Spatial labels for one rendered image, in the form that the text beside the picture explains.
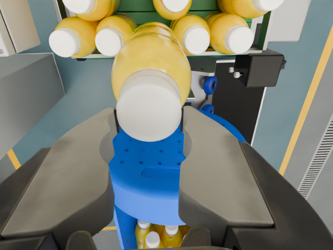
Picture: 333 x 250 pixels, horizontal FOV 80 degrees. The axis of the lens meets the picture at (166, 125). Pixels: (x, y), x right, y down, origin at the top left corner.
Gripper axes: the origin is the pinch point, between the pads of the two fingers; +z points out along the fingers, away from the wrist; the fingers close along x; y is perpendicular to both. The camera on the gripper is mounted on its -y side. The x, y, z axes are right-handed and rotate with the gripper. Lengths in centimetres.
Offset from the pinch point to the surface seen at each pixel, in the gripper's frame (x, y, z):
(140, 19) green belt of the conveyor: -3.0, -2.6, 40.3
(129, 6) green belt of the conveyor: -5.4, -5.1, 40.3
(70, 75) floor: -61, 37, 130
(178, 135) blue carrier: 4.2, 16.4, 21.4
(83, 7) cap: -9.7, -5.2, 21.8
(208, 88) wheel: 12.0, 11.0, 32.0
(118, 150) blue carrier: -6.7, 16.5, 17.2
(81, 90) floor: -56, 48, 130
